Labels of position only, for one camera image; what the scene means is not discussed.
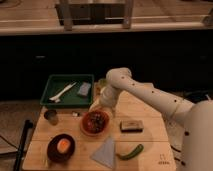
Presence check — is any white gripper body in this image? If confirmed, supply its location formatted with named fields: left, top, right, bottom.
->
left=100, top=85, right=118, bottom=108

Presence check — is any dark grapes bunch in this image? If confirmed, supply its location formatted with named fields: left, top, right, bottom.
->
left=87, top=113, right=105, bottom=133

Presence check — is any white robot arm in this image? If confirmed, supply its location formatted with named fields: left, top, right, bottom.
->
left=100, top=67, right=213, bottom=171

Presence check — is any red bowl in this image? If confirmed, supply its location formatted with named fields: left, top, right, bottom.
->
left=80, top=110, right=110, bottom=137

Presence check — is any dark brown bowl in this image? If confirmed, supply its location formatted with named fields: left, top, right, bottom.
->
left=47, top=134, right=75, bottom=163

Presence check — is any grey sponge block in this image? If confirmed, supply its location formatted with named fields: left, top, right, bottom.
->
left=77, top=82, right=91, bottom=97

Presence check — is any dark rectangular block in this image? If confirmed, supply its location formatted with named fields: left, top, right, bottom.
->
left=120, top=120, right=143, bottom=132

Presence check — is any green plastic tray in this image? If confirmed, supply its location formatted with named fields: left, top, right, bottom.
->
left=40, top=74, right=94, bottom=109

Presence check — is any grey triangular cloth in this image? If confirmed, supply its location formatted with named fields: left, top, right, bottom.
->
left=90, top=136, right=115, bottom=169

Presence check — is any small metal cup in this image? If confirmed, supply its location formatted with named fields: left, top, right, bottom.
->
left=44, top=109, right=58, bottom=125

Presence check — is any green chili pepper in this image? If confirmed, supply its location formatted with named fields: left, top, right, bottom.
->
left=117, top=144, right=144, bottom=160

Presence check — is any orange fruit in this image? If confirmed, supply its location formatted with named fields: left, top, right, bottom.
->
left=57, top=139, right=71, bottom=153

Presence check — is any black chair frame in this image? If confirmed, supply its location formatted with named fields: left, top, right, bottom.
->
left=13, top=120, right=33, bottom=171

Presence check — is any wooden stool frame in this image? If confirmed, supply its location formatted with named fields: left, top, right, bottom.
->
left=55, top=0, right=134, bottom=31

